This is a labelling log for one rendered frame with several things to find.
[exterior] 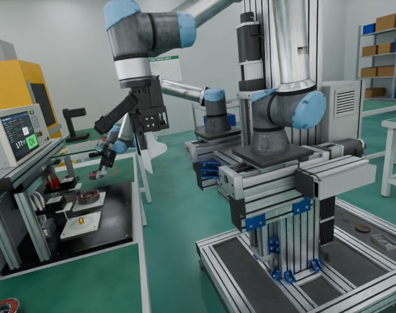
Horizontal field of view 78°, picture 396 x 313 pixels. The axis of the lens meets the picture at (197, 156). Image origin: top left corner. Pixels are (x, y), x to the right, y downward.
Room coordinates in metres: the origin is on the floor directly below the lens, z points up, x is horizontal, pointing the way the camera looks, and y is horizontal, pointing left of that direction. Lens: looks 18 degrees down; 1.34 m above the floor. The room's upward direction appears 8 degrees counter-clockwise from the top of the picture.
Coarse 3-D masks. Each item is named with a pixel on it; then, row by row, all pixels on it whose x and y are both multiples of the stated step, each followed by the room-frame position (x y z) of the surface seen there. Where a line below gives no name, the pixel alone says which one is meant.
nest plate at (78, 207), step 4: (104, 192) 1.32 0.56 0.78; (100, 196) 1.26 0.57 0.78; (104, 196) 1.27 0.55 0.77; (100, 200) 1.22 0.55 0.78; (76, 204) 1.20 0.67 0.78; (80, 204) 1.20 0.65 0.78; (88, 204) 1.18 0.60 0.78; (92, 204) 1.18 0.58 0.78; (96, 204) 1.17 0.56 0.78; (100, 204) 1.18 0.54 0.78; (76, 208) 1.16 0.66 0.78; (80, 208) 1.15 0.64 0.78; (84, 208) 1.16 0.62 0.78
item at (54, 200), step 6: (54, 198) 1.00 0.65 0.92; (60, 198) 0.99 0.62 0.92; (48, 204) 0.95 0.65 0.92; (54, 204) 0.95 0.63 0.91; (60, 204) 0.96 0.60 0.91; (66, 204) 1.01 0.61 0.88; (36, 210) 0.95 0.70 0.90; (48, 210) 0.94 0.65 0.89; (54, 210) 0.95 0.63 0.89; (60, 210) 0.95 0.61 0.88; (66, 210) 0.96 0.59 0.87; (42, 216) 0.97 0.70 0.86; (42, 222) 0.95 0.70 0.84
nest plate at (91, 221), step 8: (80, 216) 1.06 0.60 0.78; (88, 216) 1.05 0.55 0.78; (96, 216) 1.04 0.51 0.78; (72, 224) 1.00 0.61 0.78; (80, 224) 0.99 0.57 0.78; (88, 224) 0.98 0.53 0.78; (96, 224) 0.97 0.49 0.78; (64, 232) 0.94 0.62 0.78; (72, 232) 0.93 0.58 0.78; (80, 232) 0.93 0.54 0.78
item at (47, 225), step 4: (48, 220) 0.99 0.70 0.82; (52, 220) 0.99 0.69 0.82; (40, 224) 0.96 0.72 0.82; (44, 224) 0.96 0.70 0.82; (48, 224) 0.95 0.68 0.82; (52, 224) 0.98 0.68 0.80; (44, 228) 0.93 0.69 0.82; (48, 228) 0.94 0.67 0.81; (52, 228) 0.97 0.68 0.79; (56, 228) 1.01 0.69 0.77; (48, 232) 0.94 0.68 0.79; (52, 232) 0.96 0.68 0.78; (44, 236) 0.93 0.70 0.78; (48, 236) 0.93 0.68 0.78
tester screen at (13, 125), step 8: (8, 120) 0.95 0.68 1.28; (16, 120) 1.01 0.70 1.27; (24, 120) 1.09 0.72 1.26; (8, 128) 0.93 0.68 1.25; (16, 128) 0.99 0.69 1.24; (32, 128) 1.14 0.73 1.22; (8, 136) 0.91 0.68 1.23; (16, 136) 0.97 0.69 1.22; (24, 136) 1.03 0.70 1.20; (24, 144) 1.01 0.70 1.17; (24, 152) 0.99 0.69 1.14
